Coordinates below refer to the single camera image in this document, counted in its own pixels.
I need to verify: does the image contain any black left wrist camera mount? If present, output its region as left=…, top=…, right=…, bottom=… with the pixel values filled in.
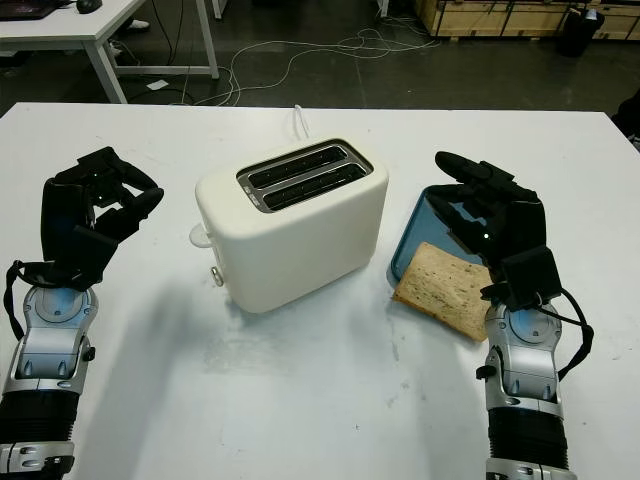
left=52, top=223, right=120, bottom=293

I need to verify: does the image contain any brown bread slice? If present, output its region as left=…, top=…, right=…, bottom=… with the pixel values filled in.
left=392, top=241, right=494, bottom=343

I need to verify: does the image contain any black laptop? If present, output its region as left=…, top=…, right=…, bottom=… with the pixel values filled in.
left=0, top=0, right=56, bottom=21

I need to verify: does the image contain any white floor cable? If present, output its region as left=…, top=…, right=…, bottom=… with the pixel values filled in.
left=192, top=27, right=444, bottom=106

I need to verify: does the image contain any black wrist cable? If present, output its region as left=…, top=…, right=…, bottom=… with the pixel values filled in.
left=2, top=259, right=31, bottom=341
left=539, top=287, right=595, bottom=384

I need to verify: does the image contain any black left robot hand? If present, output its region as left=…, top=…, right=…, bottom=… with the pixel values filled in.
left=29, top=146, right=165, bottom=289

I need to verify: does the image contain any black trash bin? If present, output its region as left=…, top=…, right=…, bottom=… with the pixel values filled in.
left=555, top=7, right=605, bottom=57

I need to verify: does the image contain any white toaster power cord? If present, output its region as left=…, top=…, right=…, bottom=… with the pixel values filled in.
left=291, top=103, right=311, bottom=141

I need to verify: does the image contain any cream two-slot toaster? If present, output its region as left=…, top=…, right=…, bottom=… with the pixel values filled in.
left=194, top=137, right=390, bottom=315

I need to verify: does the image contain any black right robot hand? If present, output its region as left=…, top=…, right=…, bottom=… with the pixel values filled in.
left=432, top=151, right=547, bottom=282

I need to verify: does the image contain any white office desk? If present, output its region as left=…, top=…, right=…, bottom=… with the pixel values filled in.
left=0, top=0, right=220, bottom=105

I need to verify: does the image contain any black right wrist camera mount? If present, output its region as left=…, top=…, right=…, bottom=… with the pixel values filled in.
left=479, top=246, right=564, bottom=314

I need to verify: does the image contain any blue plastic tray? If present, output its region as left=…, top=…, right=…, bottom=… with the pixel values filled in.
left=387, top=183, right=501, bottom=291

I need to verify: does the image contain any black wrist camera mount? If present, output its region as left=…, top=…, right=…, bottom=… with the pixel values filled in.
left=52, top=223, right=120, bottom=293
left=479, top=246, right=564, bottom=314

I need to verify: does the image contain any wooden crate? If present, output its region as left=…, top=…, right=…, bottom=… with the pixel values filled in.
left=412, top=0, right=640, bottom=40

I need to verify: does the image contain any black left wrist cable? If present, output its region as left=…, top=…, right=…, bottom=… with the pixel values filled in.
left=2, top=259, right=31, bottom=341

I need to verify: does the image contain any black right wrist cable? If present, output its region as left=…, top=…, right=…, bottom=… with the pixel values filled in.
left=539, top=287, right=595, bottom=384

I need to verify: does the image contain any black chair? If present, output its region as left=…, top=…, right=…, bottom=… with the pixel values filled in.
left=612, top=97, right=640, bottom=151

